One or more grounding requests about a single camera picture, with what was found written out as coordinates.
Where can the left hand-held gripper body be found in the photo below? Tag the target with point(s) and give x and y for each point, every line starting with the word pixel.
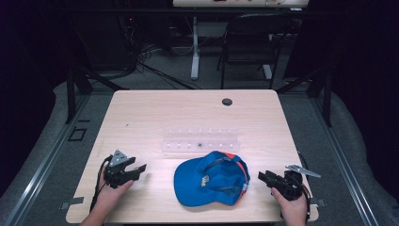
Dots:
pixel 116 175

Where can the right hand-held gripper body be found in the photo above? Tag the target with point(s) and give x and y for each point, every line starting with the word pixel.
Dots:
pixel 290 186

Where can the blue baseball cap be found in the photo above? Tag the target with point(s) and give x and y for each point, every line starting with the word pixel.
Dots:
pixel 204 183

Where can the person's left hand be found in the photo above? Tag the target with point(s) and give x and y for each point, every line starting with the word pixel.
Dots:
pixel 108 194

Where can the person's right hand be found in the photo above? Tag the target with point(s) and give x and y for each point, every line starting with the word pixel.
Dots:
pixel 293 208

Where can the grey tape strip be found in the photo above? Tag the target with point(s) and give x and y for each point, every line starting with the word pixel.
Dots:
pixel 318 202
pixel 72 202

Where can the clear plastic peg rack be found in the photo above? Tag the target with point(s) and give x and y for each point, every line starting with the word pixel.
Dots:
pixel 200 146

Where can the black table grommet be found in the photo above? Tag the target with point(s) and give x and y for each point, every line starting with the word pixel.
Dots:
pixel 227 101

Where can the black metal stand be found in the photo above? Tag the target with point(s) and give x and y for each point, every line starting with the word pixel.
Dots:
pixel 71 94
pixel 327 100

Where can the dark equipment with red light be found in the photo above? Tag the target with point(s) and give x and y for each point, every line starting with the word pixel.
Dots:
pixel 130 20

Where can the black folding chair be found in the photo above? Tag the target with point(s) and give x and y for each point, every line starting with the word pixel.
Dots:
pixel 251 34

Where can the white desk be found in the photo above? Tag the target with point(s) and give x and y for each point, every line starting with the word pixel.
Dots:
pixel 238 3

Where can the black floor outlet frame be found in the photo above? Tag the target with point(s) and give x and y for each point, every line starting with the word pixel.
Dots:
pixel 77 134

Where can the aluminium floor rail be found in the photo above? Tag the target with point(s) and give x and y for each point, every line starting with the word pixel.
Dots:
pixel 345 169
pixel 40 169

